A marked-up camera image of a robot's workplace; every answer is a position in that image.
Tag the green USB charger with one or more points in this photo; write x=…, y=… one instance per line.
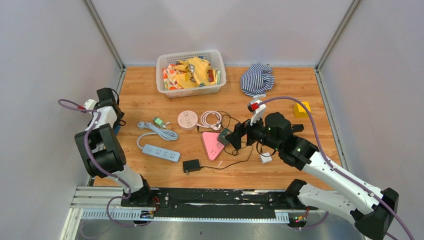
x=160, y=123

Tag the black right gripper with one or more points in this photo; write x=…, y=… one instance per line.
x=240, y=130

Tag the white cube charger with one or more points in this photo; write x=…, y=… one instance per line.
x=265, y=158

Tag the dark green adapter plug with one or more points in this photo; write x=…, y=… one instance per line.
x=222, y=137

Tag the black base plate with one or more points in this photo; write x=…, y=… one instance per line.
x=214, y=203

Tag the yellow patterned clothes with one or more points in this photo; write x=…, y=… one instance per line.
x=194, y=72

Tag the white power strip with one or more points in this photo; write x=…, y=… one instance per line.
x=161, y=153

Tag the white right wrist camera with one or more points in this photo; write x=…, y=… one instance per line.
x=257, y=108

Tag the aluminium frame rail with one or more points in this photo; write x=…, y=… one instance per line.
x=96, y=18

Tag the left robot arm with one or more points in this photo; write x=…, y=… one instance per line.
x=101, y=152

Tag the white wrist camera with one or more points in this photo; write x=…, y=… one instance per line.
x=257, y=108
x=90, y=104

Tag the blue white striped cloth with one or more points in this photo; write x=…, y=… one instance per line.
x=257, y=80

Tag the white plastic basket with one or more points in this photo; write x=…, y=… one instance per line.
x=213, y=56

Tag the round pink power strip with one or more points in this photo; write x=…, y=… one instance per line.
x=187, y=120

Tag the yellow cube socket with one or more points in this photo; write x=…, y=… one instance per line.
x=299, y=110

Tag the pink triangular power strip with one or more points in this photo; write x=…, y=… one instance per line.
x=211, y=144

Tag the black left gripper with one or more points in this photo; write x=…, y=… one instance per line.
x=118, y=121

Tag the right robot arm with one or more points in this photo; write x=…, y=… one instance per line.
x=369, y=208

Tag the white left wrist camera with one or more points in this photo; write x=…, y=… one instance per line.
x=90, y=104

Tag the black power adapter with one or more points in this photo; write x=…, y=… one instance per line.
x=191, y=166

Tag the small black plug adapter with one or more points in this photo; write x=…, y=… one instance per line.
x=296, y=128

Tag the blue cube socket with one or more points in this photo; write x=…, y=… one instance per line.
x=116, y=129

